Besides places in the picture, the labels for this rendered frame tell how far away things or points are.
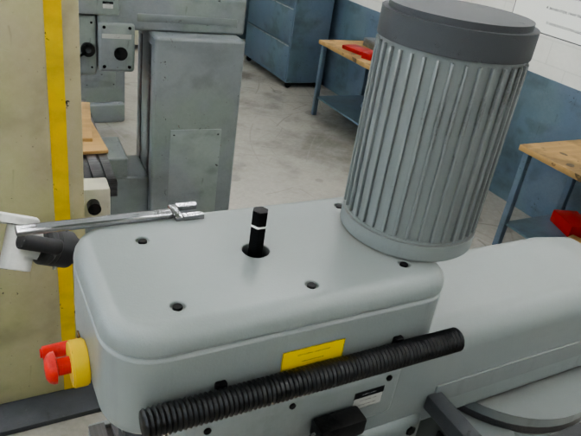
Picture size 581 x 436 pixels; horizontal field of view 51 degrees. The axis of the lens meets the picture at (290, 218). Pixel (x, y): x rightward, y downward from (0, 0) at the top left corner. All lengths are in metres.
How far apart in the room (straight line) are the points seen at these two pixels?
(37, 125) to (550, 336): 1.95
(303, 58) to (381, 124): 7.44
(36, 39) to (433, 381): 1.86
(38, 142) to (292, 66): 5.96
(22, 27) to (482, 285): 1.83
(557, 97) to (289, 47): 3.70
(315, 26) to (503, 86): 7.45
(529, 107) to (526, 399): 4.84
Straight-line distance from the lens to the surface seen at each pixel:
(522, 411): 1.20
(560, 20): 5.79
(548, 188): 5.82
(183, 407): 0.70
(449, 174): 0.80
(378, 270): 0.81
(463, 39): 0.74
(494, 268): 1.17
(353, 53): 6.78
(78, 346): 0.80
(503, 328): 1.06
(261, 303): 0.71
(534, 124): 5.88
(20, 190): 2.61
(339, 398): 0.88
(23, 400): 3.25
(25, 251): 1.42
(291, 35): 8.08
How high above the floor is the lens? 2.31
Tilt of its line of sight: 28 degrees down
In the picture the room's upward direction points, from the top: 9 degrees clockwise
